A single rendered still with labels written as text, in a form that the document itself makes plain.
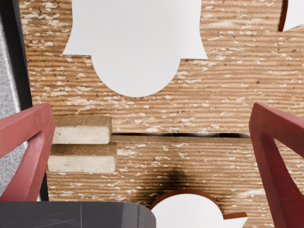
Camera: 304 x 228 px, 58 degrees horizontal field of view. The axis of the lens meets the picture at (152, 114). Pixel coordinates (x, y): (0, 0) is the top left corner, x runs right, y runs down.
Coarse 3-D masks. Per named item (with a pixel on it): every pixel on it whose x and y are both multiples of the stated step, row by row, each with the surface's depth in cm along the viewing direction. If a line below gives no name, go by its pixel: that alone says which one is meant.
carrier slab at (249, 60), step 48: (48, 0) 21; (240, 0) 22; (48, 48) 23; (240, 48) 23; (288, 48) 24; (48, 96) 24; (96, 96) 24; (144, 96) 24; (192, 96) 25; (240, 96) 25; (288, 96) 25
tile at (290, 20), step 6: (288, 0) 21; (294, 0) 21; (300, 0) 21; (288, 6) 22; (294, 6) 22; (300, 6) 22; (288, 12) 22; (294, 12) 22; (300, 12) 22; (282, 18) 22; (288, 18) 22; (294, 18) 22; (300, 18) 22; (282, 24) 22; (288, 24) 22; (294, 24) 22; (282, 30) 22
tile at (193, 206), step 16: (176, 192) 25; (192, 192) 25; (160, 208) 25; (176, 208) 25; (192, 208) 25; (208, 208) 25; (160, 224) 25; (176, 224) 25; (192, 224) 25; (208, 224) 25; (224, 224) 26; (240, 224) 26
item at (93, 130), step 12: (60, 120) 24; (72, 120) 24; (84, 120) 24; (96, 120) 24; (108, 120) 24; (60, 132) 22; (72, 132) 22; (84, 132) 23; (96, 132) 23; (108, 132) 23
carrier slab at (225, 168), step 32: (128, 160) 27; (160, 160) 27; (192, 160) 27; (224, 160) 27; (288, 160) 27; (64, 192) 28; (96, 192) 28; (128, 192) 28; (160, 192) 28; (224, 192) 28; (256, 192) 29; (256, 224) 30
